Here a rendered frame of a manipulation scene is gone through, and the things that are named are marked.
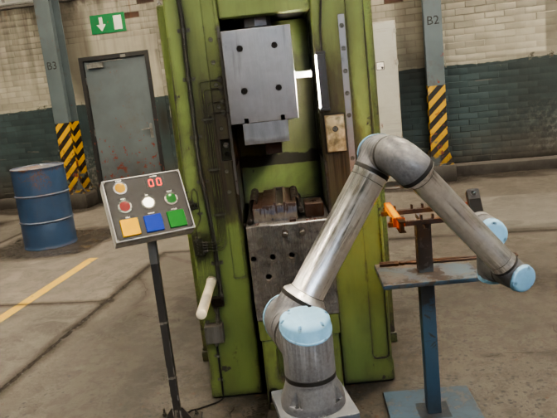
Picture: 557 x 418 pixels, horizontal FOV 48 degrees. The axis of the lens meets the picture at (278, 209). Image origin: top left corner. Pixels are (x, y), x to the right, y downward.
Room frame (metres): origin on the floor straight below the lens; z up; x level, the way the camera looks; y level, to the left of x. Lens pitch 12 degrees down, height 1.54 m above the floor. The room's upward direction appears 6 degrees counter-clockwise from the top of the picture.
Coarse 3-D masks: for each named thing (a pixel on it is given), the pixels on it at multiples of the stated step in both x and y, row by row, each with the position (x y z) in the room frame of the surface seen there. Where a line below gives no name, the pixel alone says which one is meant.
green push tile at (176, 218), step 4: (168, 212) 2.62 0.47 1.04; (172, 212) 2.62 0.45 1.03; (176, 212) 2.63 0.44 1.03; (180, 212) 2.63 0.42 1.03; (168, 216) 2.61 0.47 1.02; (172, 216) 2.61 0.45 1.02; (176, 216) 2.62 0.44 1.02; (180, 216) 2.62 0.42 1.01; (184, 216) 2.63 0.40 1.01; (168, 220) 2.60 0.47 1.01; (172, 220) 2.61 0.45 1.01; (176, 220) 2.61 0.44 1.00; (180, 220) 2.62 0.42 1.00; (184, 220) 2.62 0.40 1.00; (172, 224) 2.60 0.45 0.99; (176, 224) 2.60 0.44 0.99; (180, 224) 2.61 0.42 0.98; (184, 224) 2.61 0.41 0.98
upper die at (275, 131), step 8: (248, 120) 2.98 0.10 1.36; (280, 120) 2.77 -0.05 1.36; (248, 128) 2.78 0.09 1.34; (256, 128) 2.77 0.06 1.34; (264, 128) 2.77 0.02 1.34; (272, 128) 2.77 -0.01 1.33; (280, 128) 2.77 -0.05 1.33; (248, 136) 2.78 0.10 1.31; (256, 136) 2.77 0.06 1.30; (264, 136) 2.77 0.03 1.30; (272, 136) 2.77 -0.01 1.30; (280, 136) 2.77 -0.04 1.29; (288, 136) 2.77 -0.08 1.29; (248, 144) 2.78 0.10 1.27
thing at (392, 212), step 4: (384, 204) 2.73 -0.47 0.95; (388, 204) 2.71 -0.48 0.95; (388, 208) 2.62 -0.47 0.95; (392, 208) 2.61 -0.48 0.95; (388, 212) 2.61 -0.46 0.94; (392, 212) 2.54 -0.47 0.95; (396, 212) 2.53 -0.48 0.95; (392, 216) 2.48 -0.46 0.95; (396, 216) 2.46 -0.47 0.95; (396, 220) 2.40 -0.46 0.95; (400, 220) 2.35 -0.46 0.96; (404, 220) 2.40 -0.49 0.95; (396, 224) 2.40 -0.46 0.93; (400, 224) 2.32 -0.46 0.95; (404, 224) 2.40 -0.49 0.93; (396, 228) 2.39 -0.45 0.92; (400, 228) 2.33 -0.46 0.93; (400, 232) 2.32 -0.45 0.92; (404, 232) 2.32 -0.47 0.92
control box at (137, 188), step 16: (144, 176) 2.69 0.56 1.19; (160, 176) 2.71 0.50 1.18; (176, 176) 2.73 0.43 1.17; (112, 192) 2.60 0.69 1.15; (128, 192) 2.62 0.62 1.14; (144, 192) 2.64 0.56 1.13; (160, 192) 2.67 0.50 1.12; (176, 192) 2.69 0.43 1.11; (112, 208) 2.56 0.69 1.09; (144, 208) 2.61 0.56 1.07; (160, 208) 2.63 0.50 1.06; (176, 208) 2.65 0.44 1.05; (112, 224) 2.53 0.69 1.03; (144, 224) 2.57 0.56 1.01; (192, 224) 2.63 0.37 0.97; (128, 240) 2.51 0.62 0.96; (144, 240) 2.56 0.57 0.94
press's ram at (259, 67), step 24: (288, 24) 2.77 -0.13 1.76; (240, 48) 2.78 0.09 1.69; (264, 48) 2.77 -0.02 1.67; (288, 48) 2.77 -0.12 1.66; (240, 72) 2.78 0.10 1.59; (264, 72) 2.77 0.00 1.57; (288, 72) 2.77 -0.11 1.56; (240, 96) 2.78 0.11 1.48; (264, 96) 2.77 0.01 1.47; (288, 96) 2.77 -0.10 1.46; (240, 120) 2.78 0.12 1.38; (264, 120) 2.77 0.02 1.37
